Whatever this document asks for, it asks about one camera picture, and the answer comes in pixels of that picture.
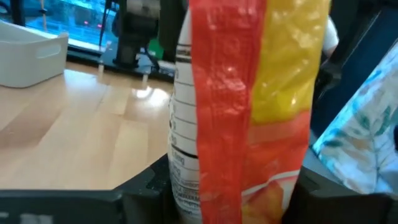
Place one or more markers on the black metal table frame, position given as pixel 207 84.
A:
pixel 109 60

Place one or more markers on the orange Maruchan ramen packet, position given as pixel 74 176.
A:
pixel 248 109

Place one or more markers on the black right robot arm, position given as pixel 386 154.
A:
pixel 136 31

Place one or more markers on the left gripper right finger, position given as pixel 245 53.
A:
pixel 335 205

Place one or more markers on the teal-patterned white cloth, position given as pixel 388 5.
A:
pixel 357 140

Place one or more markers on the grey plastic bin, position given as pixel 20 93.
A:
pixel 25 62

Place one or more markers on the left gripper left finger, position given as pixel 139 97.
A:
pixel 149 199

